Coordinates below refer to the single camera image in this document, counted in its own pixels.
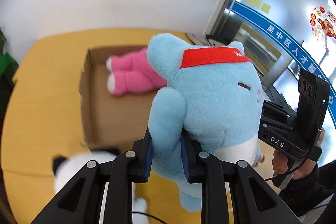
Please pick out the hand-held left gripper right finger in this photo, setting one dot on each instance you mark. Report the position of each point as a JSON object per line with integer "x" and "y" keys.
{"x": 185, "y": 161}

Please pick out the white plush toy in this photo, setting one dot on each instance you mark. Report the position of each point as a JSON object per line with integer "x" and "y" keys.
{"x": 71, "y": 163}

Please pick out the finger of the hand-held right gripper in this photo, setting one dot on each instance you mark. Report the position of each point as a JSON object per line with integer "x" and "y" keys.
{"x": 281, "y": 108}
{"x": 275, "y": 123}

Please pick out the person's right hand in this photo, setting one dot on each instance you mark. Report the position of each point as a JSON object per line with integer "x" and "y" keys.
{"x": 279, "y": 161}

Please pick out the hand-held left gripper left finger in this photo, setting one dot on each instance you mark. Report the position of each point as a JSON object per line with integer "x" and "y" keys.
{"x": 147, "y": 158}

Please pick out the person's right forearm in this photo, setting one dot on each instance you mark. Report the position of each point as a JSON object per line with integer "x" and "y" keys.
{"x": 307, "y": 192}

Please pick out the blue plush toy red headband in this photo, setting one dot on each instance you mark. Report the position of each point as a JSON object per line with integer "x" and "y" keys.
{"x": 210, "y": 98}

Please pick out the grey cloth bag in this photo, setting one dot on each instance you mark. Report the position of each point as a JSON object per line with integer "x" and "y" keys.
{"x": 197, "y": 39}

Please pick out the pink plush toy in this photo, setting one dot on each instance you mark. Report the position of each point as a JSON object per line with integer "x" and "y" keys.
{"x": 131, "y": 74}

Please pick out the blue banner strip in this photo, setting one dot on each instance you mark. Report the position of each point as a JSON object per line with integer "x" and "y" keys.
{"x": 262, "y": 22}

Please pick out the green potted plant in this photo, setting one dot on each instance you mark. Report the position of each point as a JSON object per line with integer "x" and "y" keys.
{"x": 2, "y": 40}

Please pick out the red window decoration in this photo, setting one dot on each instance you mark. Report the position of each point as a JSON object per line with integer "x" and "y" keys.
{"x": 324, "y": 22}

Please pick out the brown cardboard box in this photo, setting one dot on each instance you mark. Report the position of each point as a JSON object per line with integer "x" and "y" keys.
{"x": 97, "y": 108}

